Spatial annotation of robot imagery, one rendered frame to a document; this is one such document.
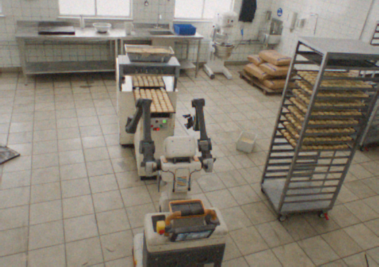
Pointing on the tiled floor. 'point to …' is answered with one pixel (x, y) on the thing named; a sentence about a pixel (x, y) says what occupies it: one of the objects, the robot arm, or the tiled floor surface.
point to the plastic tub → (246, 141)
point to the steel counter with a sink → (150, 30)
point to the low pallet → (260, 84)
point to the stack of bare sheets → (7, 154)
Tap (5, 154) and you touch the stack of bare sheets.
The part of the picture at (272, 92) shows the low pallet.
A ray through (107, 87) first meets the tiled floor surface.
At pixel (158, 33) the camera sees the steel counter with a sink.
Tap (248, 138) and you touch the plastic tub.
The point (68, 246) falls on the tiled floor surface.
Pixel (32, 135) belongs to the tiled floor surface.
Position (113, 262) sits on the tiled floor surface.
